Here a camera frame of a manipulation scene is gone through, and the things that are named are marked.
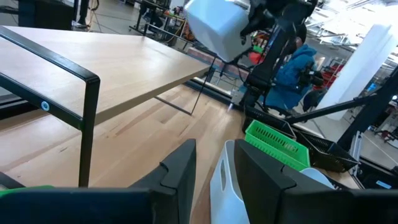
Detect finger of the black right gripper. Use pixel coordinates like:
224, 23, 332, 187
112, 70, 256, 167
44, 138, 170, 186
239, 14, 276, 37

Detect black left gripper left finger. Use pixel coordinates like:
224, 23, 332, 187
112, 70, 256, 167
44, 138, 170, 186
129, 138, 197, 224

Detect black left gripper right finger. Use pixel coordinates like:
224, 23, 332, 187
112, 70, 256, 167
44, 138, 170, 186
234, 138, 354, 224

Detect white plastic basket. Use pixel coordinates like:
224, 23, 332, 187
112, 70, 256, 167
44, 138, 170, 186
183, 0, 253, 63
210, 139, 335, 224

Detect green plastic basket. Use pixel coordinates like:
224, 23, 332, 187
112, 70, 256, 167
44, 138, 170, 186
244, 119, 311, 172
0, 185, 55, 198

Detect person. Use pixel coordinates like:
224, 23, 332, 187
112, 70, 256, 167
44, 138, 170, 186
263, 24, 328, 112

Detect white pillar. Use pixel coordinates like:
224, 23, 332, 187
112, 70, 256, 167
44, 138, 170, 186
315, 23, 398, 122

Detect black controller box blue displays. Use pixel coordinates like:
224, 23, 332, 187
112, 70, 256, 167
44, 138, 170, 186
356, 164, 398, 190

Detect black cabinet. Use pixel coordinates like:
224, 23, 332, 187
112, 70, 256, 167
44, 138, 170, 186
17, 0, 76, 31

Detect black aluminium rig frame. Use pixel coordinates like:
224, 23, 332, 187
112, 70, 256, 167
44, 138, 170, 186
185, 67, 398, 175

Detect wooden shelf black metal frame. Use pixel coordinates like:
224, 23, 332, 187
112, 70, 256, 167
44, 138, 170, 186
0, 25, 218, 188

